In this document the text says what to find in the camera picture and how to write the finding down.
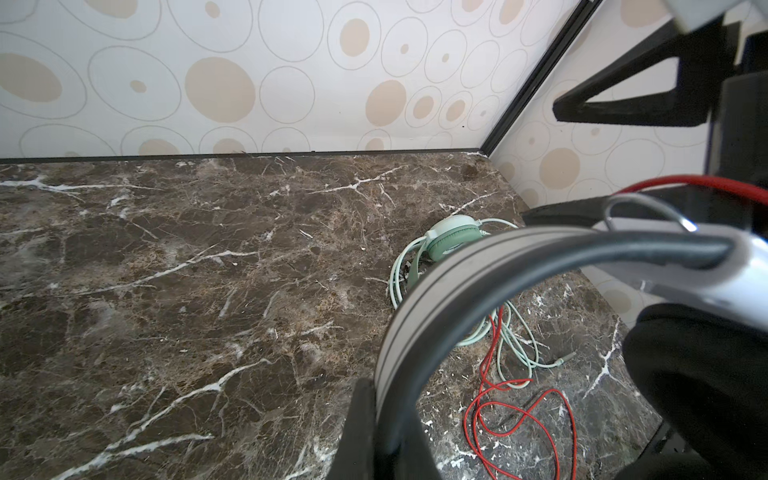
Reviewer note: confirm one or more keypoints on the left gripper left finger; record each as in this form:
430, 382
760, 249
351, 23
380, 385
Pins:
354, 458

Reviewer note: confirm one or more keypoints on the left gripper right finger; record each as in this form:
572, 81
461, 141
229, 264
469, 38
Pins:
414, 460

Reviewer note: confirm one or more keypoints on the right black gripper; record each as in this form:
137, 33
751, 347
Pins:
673, 79

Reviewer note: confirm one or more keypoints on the white black headphones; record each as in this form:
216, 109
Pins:
631, 349

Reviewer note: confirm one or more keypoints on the mint green headphones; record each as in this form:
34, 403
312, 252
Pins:
442, 239

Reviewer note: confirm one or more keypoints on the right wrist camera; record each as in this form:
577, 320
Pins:
691, 15

